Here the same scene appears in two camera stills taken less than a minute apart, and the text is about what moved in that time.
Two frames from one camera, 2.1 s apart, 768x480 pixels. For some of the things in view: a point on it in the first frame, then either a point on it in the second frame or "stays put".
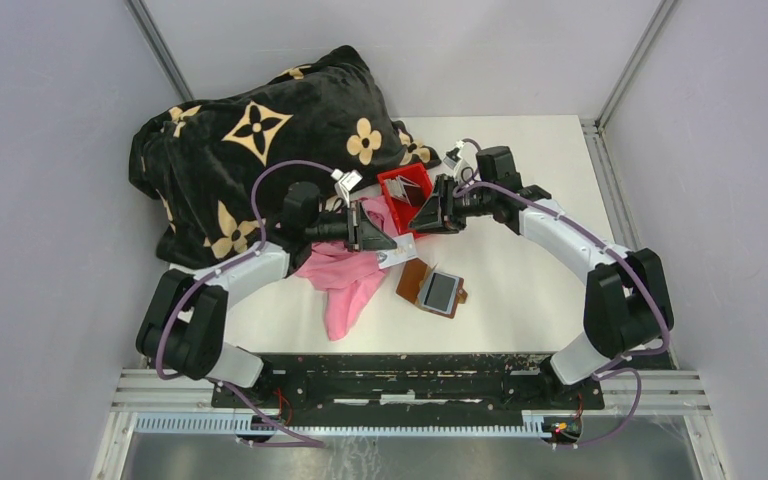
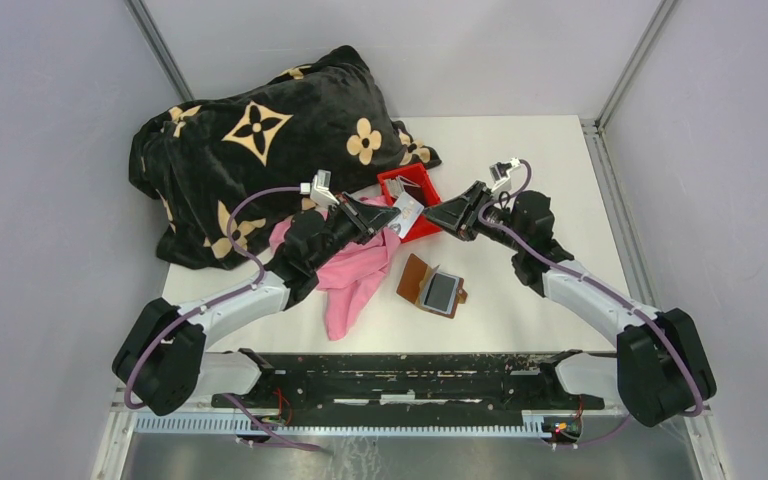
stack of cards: x=403 y=189 stays put
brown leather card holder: x=434 y=291 stays put
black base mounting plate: x=410 y=390 stays put
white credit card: x=405 y=249 to x=410 y=212
